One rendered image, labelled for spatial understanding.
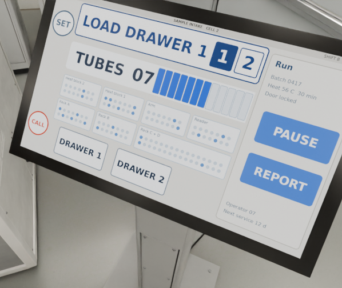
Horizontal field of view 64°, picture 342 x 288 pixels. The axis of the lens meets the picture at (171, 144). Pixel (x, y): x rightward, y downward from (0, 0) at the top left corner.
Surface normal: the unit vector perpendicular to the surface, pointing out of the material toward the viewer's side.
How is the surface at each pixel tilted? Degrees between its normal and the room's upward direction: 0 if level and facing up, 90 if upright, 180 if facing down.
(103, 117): 50
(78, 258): 0
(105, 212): 0
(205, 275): 5
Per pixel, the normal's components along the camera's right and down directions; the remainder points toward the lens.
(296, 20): -0.94, 0.18
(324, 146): -0.25, 0.04
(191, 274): 0.11, -0.75
